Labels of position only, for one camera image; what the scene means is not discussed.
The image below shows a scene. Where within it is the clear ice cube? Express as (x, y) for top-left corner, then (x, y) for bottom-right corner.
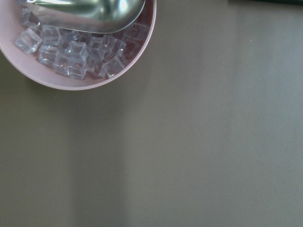
(20, 8), (41, 30)
(64, 41), (88, 61)
(102, 35), (126, 57)
(15, 28), (42, 54)
(101, 56), (125, 78)

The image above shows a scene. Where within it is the pink bowl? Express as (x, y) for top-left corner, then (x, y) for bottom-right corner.
(0, 0), (157, 91)

